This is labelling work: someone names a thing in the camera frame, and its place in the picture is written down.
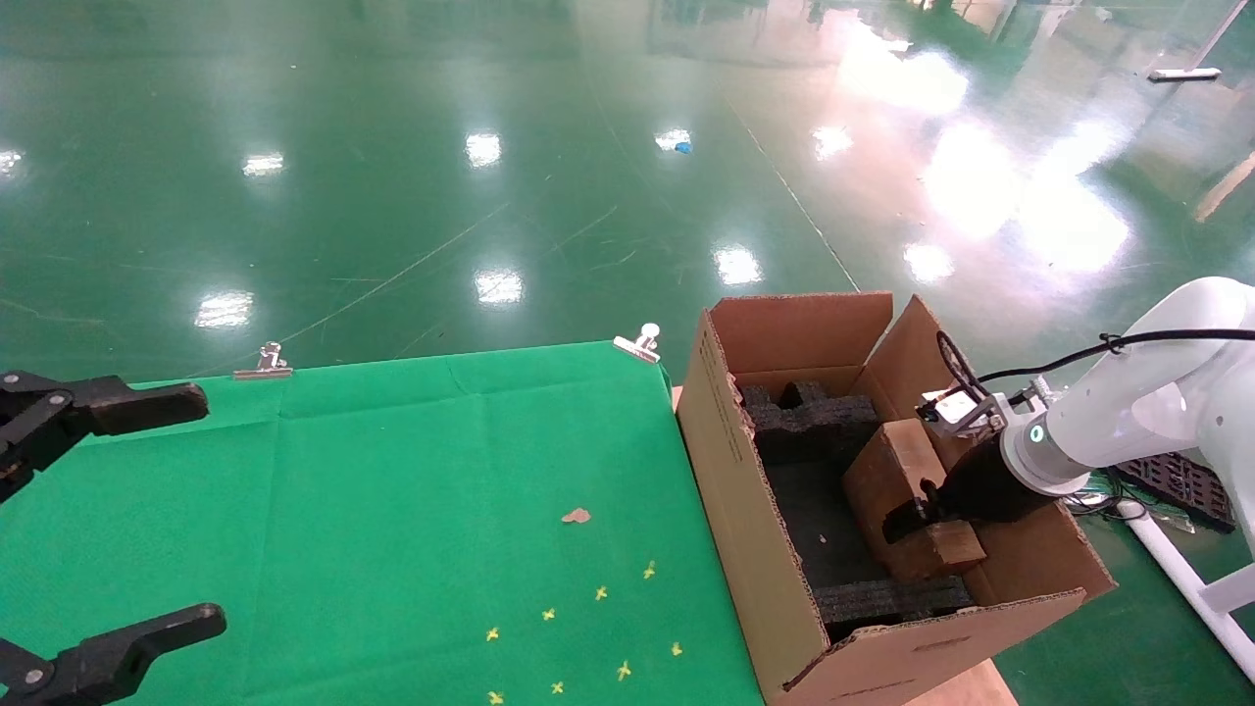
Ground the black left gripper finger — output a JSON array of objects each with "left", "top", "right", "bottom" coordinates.
[
  {"left": 0, "top": 603, "right": 227, "bottom": 706},
  {"left": 0, "top": 371, "right": 210, "bottom": 503}
]

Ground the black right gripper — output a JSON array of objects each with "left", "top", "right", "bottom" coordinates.
[{"left": 881, "top": 436, "right": 1065, "bottom": 546}]

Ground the small brown cardboard box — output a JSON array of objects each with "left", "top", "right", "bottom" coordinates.
[{"left": 842, "top": 419, "right": 988, "bottom": 583}]

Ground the large open cardboard carton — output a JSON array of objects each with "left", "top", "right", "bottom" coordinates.
[{"left": 677, "top": 291, "right": 1117, "bottom": 706}]

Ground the flat black foam sheet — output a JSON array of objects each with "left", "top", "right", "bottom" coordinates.
[{"left": 763, "top": 459, "right": 888, "bottom": 591}]

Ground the notched black foam block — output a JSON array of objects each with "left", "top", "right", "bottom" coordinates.
[{"left": 738, "top": 379, "right": 881, "bottom": 468}]

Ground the silver binder clip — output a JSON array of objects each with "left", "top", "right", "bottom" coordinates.
[
  {"left": 613, "top": 323, "right": 661, "bottom": 365},
  {"left": 232, "top": 342, "right": 293, "bottom": 380}
]

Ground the green table cloth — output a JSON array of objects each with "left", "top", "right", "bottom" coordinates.
[{"left": 0, "top": 340, "right": 768, "bottom": 706}]

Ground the black perforated tray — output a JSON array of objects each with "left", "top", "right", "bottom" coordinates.
[{"left": 1113, "top": 453, "right": 1236, "bottom": 534}]

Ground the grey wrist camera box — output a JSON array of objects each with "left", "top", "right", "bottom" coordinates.
[{"left": 917, "top": 390, "right": 981, "bottom": 429}]

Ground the grey metal camera bracket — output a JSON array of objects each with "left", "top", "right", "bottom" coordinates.
[{"left": 946, "top": 392, "right": 1045, "bottom": 439}]

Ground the thin black cable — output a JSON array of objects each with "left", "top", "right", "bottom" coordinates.
[{"left": 935, "top": 330, "right": 983, "bottom": 400}]

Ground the thin black wire bundle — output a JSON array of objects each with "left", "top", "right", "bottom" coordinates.
[{"left": 1064, "top": 471, "right": 1148, "bottom": 519}]

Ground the white stand frame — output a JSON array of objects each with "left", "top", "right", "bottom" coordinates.
[{"left": 1123, "top": 500, "right": 1255, "bottom": 682}]

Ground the thick black sleeved cable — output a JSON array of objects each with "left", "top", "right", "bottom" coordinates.
[{"left": 979, "top": 328, "right": 1255, "bottom": 385}]

